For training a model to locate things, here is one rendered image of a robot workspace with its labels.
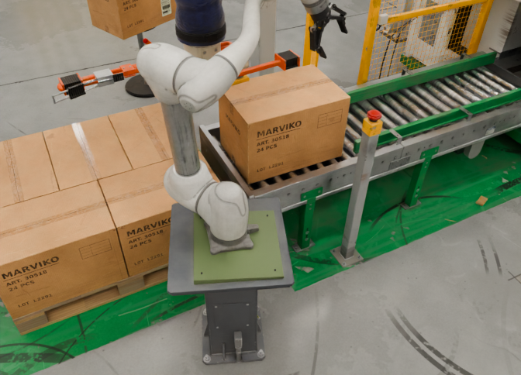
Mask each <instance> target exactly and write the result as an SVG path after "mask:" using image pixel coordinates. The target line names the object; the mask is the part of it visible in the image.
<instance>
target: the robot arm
mask: <svg viewBox="0 0 521 375"><path fill-rule="evenodd" d="M264 1H266V2H271V1H273V0H246V1H245V4H244V10H243V27H242V32H241V34H240V37H239V38H238V39H237V40H236V41H235V42H233V43H232V44H230V45H229V46H228V47H227V48H225V49H224V50H222V51H220V52H218V53H217V54H216V55H214V56H213V57H212V58H211V59H209V60H205V59H201V58H197V57H195V56H193V55H191V54H190V53H189V52H187V51H185V50H183V49H181V48H178V47H176V46H173V45H171V44H168V43H151V44H147V45H145V46H143V47H142V48H141V49H140V51H139V53H138V54H137V58H136V66H137V69H138V71H139V72H140V74H141V76H142V77H143V78H145V81H146V82H147V84H148V85H149V87H150V89H151V91H152V92H153V93H154V96H155V97H156V98H157V99H158V100H159V101H160V105H161V108H162V112H163V116H164V122H165V125H166V130H167V136H168V139H169V143H170V147H171V153H172V157H173V161H174V164H173V165H172V166H170V167H169V168H168V169H167V171H166V173H165V175H164V187H165V189H166V191H167V193H168V194H169V195H170V196H171V197H172V198H173V199H174V200H175V201H176V202H178V203H179V204H181V205H183V206H184V207H186V208H187V209H189V210H191V211H192V212H195V213H197V214H198V215H200V216H201V217H202V218H203V219H204V220H205V221H204V226H205V228H206V230H207V233H208V237H209V243H210V253H211V254H212V255H217V254H219V253H224V252H229V251H234V250H239V249H253V247H254V244H253V242H252V241H251V239H250V235H249V234H251V233H254V232H257V231H259V228H258V227H259V226H258V224H247V223H248V215H249V207H248V200H247V196H246V194H245V192H244V190H243V189H242V187H241V186H239V185H238V184H236V183H234V182H232V181H222V182H219V183H218V182H216V181H215V180H213V179H212V175H211V174H210V173H209V170H208V168H207V166H206V164H205V163H204V162H203V161H202V160H200V159H199V155H198V147H197V142H196V136H195V127H194V122H193V118H192V112H200V111H202V110H204V109H206V108H208V107H209V106H211V105H213V104H214V103H215V102H217V101H218V100H219V99H220V98H221V97H222V96H223V95H224V94H225V93H226V92H227V91H228V90H229V88H230V87H231V86H232V84H233V82H234V81H235V80H236V79H237V78H238V76H239V74H240V72H241V71H242V69H243V67H244V66H245V64H246V62H247V61H248V60H249V58H250V56H251V55H252V53H253V52H254V50H255V48H256V46H257V44H258V41H259V38H260V5H261V3H262V2H264ZM301 1H302V4H303V5H304V8H305V10H306V11H307V13H308V14H310V16H311V18H312V20H313V22H314V25H313V26H312V27H311V26H310V27H309V38H310V50H312V51H315V52H317V53H318V54H319V55H320V56H321V57H323V58H325V59H326V55H325V52H324V50H323V48H322V47H321V46H320V43H321V38H322V33H323V30H324V28H325V26H326V24H328V23H329V22H330V19H336V20H337V22H338V25H339V27H340V30H341V32H342V33H346V34H347V33H348V32H347V28H346V26H345V24H346V23H345V20H346V18H345V17H344V16H345V15H346V14H347V13H346V12H345V11H343V10H341V9H339V8H337V7H336V4H333V3H331V2H330V3H329V0H301ZM328 3H329V5H328ZM331 10H334V11H336V12H338V13H340V15H330V14H331ZM319 27H320V28H321V29H320V28H319Z"/></svg>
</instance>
